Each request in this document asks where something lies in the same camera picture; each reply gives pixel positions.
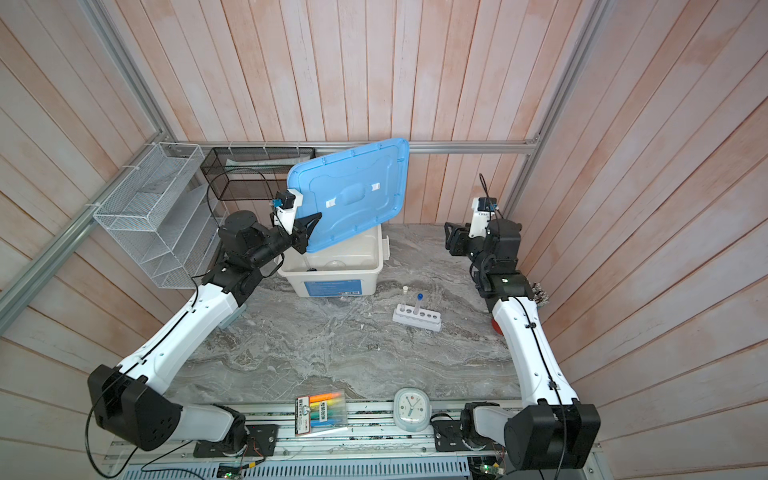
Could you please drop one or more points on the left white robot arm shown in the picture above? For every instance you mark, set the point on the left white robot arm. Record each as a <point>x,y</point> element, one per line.
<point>129,401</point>

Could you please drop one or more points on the white test tube rack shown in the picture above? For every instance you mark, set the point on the white test tube rack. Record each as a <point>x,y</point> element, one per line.
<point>417,317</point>

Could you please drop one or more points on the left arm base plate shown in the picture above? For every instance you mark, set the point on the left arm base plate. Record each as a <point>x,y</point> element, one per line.
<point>257,440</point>

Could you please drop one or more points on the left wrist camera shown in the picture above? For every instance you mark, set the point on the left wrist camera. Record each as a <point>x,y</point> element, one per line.
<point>285,206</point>

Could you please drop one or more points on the white wire mesh shelf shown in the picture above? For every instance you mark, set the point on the white wire mesh shelf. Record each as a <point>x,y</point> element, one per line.
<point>165,217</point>

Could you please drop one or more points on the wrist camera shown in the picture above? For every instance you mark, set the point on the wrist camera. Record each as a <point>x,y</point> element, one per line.
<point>483,208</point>
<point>285,206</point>

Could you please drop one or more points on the colored pencils bundle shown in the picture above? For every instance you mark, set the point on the colored pencils bundle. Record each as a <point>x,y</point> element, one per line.
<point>540,296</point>

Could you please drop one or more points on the white capped test tube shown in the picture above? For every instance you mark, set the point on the white capped test tube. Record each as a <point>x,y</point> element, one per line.
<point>406,298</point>

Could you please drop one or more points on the red pencil cup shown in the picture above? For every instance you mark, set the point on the red pencil cup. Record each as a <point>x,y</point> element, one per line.
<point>496,327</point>

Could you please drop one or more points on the blue capped test tube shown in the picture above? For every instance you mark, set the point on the blue capped test tube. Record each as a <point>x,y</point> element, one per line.
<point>418,303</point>

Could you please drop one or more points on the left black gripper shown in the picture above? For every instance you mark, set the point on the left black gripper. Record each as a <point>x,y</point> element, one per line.
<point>301,232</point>

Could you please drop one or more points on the highlighter marker pack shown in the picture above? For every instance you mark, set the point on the highlighter marker pack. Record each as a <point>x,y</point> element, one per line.
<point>318,414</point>

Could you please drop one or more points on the white plastic storage bin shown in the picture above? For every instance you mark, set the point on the white plastic storage bin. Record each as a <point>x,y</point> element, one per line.
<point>364,256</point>

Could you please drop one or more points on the clear glass petri dish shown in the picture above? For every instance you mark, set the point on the clear glass petri dish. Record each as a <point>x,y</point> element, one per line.
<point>335,265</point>

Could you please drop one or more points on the white round clock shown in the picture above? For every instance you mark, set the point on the white round clock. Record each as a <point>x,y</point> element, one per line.
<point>411,410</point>

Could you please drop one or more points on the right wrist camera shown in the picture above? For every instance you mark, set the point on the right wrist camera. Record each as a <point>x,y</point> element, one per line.
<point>483,208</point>

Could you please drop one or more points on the black wire mesh basket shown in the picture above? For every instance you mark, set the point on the black wire mesh basket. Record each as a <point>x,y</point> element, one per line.
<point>251,173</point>

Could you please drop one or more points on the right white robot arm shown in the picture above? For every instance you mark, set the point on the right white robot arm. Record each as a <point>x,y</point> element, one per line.
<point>554,430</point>

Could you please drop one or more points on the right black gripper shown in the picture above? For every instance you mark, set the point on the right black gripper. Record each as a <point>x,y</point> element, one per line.
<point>459,239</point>

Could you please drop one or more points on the blue plastic bin lid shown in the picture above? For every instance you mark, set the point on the blue plastic bin lid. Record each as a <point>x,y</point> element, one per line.
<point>354,190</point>

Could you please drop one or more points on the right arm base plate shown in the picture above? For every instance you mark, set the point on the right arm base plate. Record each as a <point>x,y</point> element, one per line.
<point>449,437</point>

